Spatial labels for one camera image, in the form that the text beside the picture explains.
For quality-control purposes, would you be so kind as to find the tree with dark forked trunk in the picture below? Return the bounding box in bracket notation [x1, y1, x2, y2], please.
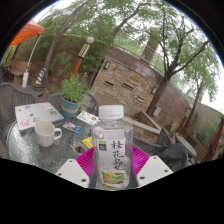
[113, 0, 218, 116]

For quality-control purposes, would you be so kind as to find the brown tape roll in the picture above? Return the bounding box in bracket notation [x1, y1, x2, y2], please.
[73, 143, 88, 156]

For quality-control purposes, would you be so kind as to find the white printed booklet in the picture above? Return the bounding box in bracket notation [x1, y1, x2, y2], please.
[75, 111, 101, 126]

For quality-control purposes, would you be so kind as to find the grey wall box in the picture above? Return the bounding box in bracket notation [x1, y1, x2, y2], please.
[152, 106, 162, 118]

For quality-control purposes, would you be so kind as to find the yellow card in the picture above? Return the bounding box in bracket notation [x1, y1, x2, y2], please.
[81, 135, 95, 150]

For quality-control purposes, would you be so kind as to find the clear white-capped drink bottle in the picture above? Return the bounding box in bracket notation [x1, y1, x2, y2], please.
[90, 104, 134, 191]

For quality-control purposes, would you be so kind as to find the tree with curved trunk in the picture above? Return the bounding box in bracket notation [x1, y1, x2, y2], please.
[39, 0, 111, 88]

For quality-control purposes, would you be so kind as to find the small colourful sticker card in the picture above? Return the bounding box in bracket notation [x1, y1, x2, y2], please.
[62, 121, 83, 134]

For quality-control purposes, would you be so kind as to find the yellow and blue striped cone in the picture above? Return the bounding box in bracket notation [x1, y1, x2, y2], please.
[32, 67, 47, 92]

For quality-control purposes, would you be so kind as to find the black metal table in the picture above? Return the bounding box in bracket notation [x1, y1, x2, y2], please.
[174, 132, 198, 158]

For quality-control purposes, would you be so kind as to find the orange patio umbrella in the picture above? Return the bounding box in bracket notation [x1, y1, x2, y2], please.
[8, 22, 46, 48]

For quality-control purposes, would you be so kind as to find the wooden bench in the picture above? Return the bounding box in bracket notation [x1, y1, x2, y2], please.
[8, 59, 31, 86]

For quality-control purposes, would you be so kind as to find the white umbrella pole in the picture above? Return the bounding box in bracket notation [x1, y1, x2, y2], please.
[21, 33, 43, 89]

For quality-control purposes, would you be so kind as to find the silver laptop with stickers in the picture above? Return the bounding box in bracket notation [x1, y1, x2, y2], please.
[14, 101, 65, 132]

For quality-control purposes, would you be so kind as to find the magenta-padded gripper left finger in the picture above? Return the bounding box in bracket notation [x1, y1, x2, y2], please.
[54, 147, 98, 189]

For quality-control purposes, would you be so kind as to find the dark red closed umbrella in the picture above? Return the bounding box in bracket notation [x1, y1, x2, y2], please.
[203, 116, 224, 161]

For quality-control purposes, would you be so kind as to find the white ribbed mug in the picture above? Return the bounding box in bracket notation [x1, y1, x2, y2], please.
[34, 120, 63, 148]

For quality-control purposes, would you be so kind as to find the green plant in blue pot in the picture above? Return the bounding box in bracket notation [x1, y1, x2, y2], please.
[59, 73, 90, 118]

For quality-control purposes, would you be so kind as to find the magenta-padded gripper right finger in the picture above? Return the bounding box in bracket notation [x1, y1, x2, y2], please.
[129, 145, 174, 189]

